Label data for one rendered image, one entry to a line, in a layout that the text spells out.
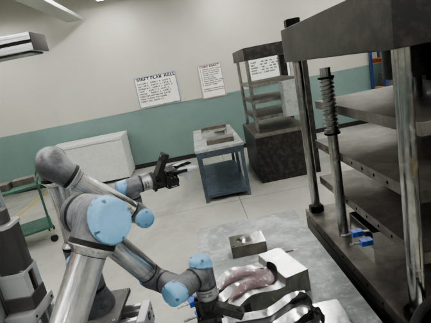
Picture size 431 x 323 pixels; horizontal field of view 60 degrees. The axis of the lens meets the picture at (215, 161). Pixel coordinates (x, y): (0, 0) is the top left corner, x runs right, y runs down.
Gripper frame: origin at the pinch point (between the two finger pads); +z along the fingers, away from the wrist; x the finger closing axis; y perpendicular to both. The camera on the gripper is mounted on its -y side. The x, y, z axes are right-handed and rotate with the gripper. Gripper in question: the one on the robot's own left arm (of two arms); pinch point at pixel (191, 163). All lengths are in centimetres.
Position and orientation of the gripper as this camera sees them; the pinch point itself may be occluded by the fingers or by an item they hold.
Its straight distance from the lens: 169.7
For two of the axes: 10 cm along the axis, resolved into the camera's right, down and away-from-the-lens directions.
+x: 4.6, 2.7, -8.5
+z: 8.8, -2.7, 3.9
